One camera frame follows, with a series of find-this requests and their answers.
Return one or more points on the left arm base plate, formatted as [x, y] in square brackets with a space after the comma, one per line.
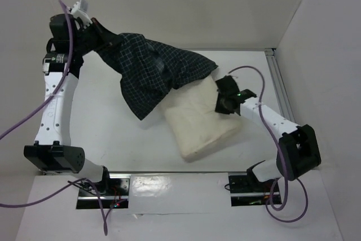
[114, 195]

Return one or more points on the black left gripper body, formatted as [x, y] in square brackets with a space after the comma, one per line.
[89, 40]

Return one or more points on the cream white pillow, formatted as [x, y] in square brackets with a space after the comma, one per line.
[190, 112]

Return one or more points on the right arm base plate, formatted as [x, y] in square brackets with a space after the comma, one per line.
[244, 192]

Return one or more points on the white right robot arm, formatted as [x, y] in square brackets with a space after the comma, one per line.
[298, 150]

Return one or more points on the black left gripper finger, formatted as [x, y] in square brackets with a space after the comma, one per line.
[105, 45]
[103, 35]

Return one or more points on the dark checkered pillowcase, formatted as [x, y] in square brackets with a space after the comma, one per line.
[151, 69]

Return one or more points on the aluminium frame rail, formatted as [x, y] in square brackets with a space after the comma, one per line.
[278, 83]

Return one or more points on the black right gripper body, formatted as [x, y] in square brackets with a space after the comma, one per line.
[225, 83]

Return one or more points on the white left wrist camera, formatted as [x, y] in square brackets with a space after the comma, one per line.
[79, 11]

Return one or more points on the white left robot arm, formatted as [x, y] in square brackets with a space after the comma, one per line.
[52, 151]

